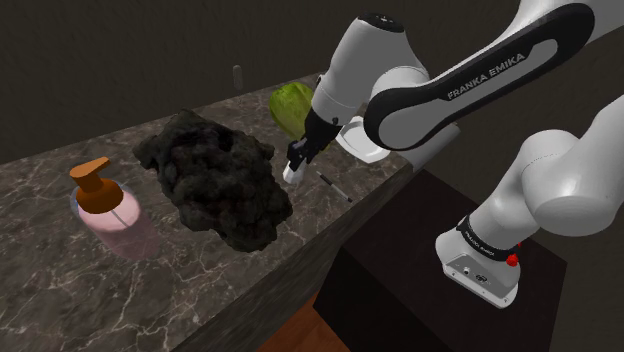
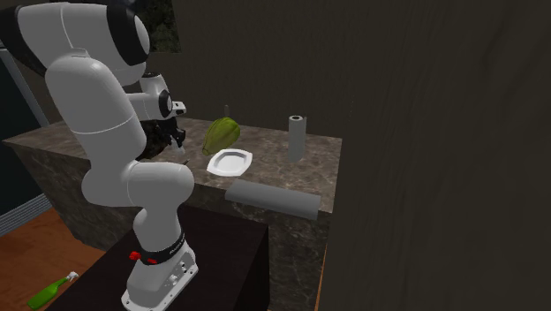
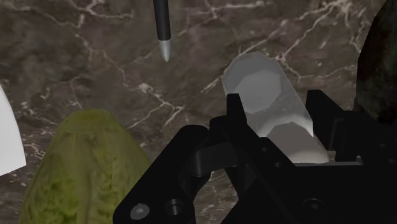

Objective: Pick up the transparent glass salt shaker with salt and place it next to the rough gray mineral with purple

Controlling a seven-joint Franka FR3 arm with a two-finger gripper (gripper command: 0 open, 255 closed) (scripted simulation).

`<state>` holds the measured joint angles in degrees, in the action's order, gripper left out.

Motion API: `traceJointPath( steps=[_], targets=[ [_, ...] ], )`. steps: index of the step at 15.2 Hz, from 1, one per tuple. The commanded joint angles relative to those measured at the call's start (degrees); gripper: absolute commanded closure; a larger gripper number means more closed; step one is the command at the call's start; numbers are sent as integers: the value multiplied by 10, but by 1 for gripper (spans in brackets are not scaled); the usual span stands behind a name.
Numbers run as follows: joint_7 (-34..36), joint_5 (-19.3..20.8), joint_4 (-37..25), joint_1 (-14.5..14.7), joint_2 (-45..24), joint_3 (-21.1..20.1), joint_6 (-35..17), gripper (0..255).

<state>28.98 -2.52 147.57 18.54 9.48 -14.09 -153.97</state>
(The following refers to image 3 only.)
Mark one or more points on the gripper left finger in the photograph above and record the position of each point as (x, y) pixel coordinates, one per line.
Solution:
(173, 173)

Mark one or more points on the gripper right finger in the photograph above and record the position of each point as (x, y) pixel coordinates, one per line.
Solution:
(356, 136)

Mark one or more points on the dark rough rounded object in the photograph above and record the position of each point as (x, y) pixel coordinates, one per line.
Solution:
(380, 62)

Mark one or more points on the green lettuce head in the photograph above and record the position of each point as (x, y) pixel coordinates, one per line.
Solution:
(83, 173)

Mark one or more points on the black pen with silver tip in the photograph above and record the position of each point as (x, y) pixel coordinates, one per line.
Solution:
(162, 21)

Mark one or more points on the white flat object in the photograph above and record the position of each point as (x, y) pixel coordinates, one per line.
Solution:
(8, 139)

